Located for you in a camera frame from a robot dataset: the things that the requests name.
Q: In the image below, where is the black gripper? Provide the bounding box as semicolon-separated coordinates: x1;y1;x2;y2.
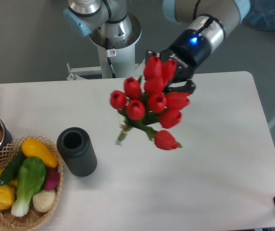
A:
145;36;209;94

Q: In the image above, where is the red tulip bouquet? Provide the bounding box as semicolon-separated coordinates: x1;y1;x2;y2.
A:
110;56;190;150

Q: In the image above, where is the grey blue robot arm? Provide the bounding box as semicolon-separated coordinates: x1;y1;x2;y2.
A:
63;0;250;93

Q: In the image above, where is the dark grey ribbed vase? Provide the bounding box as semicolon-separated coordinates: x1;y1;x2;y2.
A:
57;127;97;177

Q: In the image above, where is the blue plastic bag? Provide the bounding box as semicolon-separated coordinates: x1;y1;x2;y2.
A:
246;0;275;31

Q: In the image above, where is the purple radish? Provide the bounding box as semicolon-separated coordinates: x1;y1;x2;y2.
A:
44;168;60;190

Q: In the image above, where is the yellow squash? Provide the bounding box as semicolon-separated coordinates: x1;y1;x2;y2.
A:
21;139;58;168

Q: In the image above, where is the green bok choy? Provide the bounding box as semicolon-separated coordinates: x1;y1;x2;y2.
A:
11;157;46;217

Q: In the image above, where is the green cucumber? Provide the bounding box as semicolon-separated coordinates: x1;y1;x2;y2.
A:
0;150;26;186

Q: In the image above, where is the white garlic bulb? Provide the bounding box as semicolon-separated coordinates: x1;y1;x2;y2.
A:
32;190;56;212

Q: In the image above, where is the woven wicker basket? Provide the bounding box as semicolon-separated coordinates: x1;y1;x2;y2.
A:
0;136;63;231

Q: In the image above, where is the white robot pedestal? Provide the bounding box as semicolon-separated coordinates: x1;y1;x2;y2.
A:
66;14;152;81

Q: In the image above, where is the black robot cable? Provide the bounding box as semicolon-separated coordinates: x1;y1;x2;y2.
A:
105;38;117;78

